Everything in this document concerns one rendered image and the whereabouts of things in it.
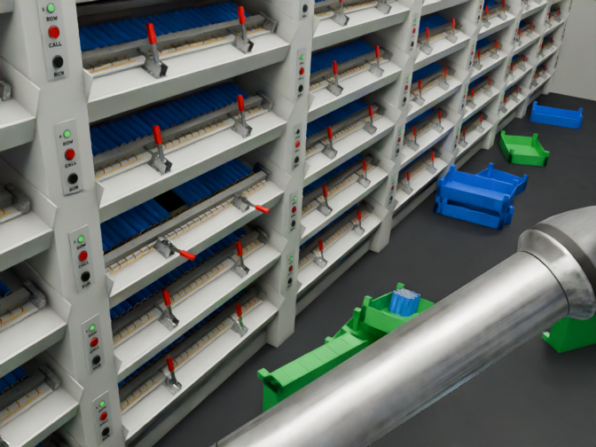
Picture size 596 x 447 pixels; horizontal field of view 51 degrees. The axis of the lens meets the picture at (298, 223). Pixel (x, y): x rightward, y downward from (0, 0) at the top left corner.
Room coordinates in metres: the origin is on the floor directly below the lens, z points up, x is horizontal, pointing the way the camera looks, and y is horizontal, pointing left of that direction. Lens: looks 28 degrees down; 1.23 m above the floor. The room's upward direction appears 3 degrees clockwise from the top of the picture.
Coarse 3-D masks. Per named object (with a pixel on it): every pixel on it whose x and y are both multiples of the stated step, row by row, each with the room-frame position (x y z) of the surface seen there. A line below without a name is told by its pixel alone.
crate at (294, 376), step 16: (352, 336) 1.31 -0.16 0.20; (320, 352) 1.24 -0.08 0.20; (336, 352) 1.24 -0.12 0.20; (352, 352) 1.26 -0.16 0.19; (288, 368) 1.17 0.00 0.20; (304, 368) 1.17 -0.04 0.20; (320, 368) 1.19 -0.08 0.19; (272, 384) 1.11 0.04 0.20; (288, 384) 1.12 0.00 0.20; (304, 384) 1.15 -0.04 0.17; (272, 400) 1.11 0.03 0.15
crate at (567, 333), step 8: (560, 320) 1.57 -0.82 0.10; (568, 320) 1.55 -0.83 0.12; (576, 320) 1.55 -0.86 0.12; (584, 320) 1.57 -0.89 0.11; (592, 320) 1.58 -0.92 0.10; (552, 328) 1.59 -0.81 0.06; (560, 328) 1.56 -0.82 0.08; (568, 328) 1.54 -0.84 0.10; (576, 328) 1.56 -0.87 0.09; (584, 328) 1.57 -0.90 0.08; (592, 328) 1.58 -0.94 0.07; (544, 336) 1.61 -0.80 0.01; (552, 336) 1.58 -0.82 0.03; (560, 336) 1.55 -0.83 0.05; (568, 336) 1.55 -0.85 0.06; (576, 336) 1.56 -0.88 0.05; (584, 336) 1.58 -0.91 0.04; (592, 336) 1.59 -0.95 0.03; (552, 344) 1.57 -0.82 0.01; (560, 344) 1.55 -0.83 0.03; (568, 344) 1.55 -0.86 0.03; (576, 344) 1.57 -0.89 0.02; (584, 344) 1.58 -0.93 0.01; (560, 352) 1.54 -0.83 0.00
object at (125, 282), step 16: (240, 160) 1.54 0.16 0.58; (256, 160) 1.53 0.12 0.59; (272, 176) 1.50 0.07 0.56; (288, 176) 1.48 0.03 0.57; (256, 192) 1.44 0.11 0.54; (272, 192) 1.46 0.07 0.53; (224, 208) 1.33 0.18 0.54; (192, 224) 1.24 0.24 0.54; (208, 224) 1.26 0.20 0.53; (224, 224) 1.28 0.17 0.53; (240, 224) 1.34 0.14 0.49; (176, 240) 1.17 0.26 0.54; (192, 240) 1.19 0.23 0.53; (208, 240) 1.23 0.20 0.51; (144, 256) 1.10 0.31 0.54; (160, 256) 1.11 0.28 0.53; (176, 256) 1.13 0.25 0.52; (128, 272) 1.04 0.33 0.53; (144, 272) 1.06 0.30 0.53; (160, 272) 1.10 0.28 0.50; (112, 288) 0.99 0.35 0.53; (128, 288) 1.01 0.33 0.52; (112, 304) 0.99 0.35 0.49
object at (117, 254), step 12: (252, 180) 1.44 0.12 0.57; (228, 192) 1.36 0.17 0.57; (240, 192) 1.40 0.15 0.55; (252, 192) 1.42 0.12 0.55; (204, 204) 1.29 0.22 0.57; (216, 204) 1.32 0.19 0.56; (180, 216) 1.22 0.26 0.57; (192, 216) 1.24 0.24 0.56; (156, 228) 1.16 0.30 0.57; (168, 228) 1.17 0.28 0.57; (132, 240) 1.10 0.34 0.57; (144, 240) 1.11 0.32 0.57; (120, 252) 1.06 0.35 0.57; (132, 252) 1.09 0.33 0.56; (108, 264) 1.03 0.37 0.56; (120, 264) 1.04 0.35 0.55
